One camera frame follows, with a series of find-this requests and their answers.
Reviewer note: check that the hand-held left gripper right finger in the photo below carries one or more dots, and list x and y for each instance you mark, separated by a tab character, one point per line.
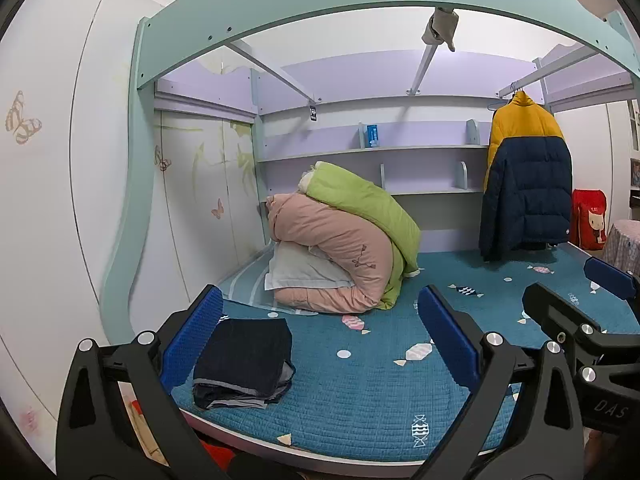
447	335

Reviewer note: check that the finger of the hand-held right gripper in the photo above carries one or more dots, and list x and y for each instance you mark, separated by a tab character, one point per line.
547	305
610	277

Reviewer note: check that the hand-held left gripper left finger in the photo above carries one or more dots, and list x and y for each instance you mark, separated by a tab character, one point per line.
192	340

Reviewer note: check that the dark denim jacket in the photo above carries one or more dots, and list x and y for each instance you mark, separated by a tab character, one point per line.
245	355

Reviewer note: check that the navy folded garment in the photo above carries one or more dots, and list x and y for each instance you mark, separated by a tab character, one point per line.
202	399

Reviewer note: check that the red cartoon bag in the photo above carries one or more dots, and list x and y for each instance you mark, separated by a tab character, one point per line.
590	220

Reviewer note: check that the grey folded shirt orange stripe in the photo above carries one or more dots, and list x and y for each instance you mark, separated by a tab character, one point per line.
286	377

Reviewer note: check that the blue patterned bed sheet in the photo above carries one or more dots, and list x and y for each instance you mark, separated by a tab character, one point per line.
360	390

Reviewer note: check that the red object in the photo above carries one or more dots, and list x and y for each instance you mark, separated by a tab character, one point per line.
215	455

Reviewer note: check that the yellow and navy puffer jacket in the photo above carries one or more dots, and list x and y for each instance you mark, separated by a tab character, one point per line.
527	185

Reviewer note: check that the white pillow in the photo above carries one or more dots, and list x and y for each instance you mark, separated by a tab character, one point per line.
300	270

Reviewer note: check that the pink quilt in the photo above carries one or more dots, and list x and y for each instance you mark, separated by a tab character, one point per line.
335	255

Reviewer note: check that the green quilt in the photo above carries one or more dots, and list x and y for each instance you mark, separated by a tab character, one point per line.
370	205

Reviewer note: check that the white wardrobe plant decals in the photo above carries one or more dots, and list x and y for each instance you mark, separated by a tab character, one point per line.
200	185

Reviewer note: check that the white curved wardrobe butterfly decals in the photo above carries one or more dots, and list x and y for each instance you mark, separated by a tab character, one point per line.
60	200

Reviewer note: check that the small blue box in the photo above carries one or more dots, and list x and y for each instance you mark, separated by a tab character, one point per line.
372	136

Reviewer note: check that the grey hanging cloth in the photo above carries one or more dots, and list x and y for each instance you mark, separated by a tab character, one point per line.
440	27

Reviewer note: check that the lavender wall shelf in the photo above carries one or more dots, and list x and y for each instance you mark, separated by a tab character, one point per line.
380	152

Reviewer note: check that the teal bunk bed frame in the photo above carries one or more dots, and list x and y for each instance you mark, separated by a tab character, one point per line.
300	10

